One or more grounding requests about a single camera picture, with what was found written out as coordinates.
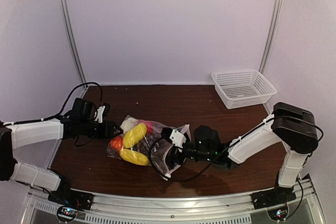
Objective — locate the orange fake fruit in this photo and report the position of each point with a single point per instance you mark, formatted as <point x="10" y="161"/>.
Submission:
<point x="117" y="143"/>

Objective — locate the white plastic basket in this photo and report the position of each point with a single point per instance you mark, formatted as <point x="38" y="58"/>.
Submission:
<point x="242" y="88"/>

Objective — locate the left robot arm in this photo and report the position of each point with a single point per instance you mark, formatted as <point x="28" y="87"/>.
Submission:
<point x="84" y="119"/>

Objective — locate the aluminium wall post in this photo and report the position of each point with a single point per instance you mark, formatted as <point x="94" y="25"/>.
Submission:
<point x="71" y="40"/>
<point x="271" y="34"/>

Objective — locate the aluminium front rail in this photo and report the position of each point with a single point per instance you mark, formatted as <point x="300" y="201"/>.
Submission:
<point x="231" y="208"/>

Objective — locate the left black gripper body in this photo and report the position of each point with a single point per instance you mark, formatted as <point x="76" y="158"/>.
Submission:
<point x="94" y="132"/>

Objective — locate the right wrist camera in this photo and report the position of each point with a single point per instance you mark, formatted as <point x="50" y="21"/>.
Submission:
<point x="173" y="136"/>

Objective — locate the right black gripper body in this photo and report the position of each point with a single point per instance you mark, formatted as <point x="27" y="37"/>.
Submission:
<point x="175" y="155"/>

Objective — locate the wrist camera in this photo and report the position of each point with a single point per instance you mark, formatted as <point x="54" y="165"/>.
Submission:
<point x="173" y="136"/>
<point x="101" y="112"/>

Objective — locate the clear zip top bag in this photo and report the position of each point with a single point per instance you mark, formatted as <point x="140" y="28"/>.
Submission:
<point x="157" y="150"/>

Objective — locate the yellow fake banana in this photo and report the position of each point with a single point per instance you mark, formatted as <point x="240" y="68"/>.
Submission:
<point x="134" y="157"/>

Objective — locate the left aluminium wall post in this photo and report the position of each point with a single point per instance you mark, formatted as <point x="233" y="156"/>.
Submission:
<point x="71" y="40"/>

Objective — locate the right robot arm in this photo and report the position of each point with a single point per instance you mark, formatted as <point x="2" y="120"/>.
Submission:
<point x="287" y="124"/>

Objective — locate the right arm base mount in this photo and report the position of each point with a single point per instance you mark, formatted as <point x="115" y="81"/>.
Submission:
<point x="272" y="197"/>

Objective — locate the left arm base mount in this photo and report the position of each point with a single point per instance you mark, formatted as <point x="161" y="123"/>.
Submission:
<point x="77" y="200"/>

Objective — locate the purple fake grapes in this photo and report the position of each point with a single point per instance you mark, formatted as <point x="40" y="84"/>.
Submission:
<point x="144" y="145"/>

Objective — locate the right aluminium wall post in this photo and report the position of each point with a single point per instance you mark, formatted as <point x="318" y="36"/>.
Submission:
<point x="271" y="34"/>

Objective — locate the white fake garlic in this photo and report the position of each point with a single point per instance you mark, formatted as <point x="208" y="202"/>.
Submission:
<point x="128" y="124"/>

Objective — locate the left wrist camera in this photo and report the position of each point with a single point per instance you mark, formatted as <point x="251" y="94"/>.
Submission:
<point x="101" y="112"/>

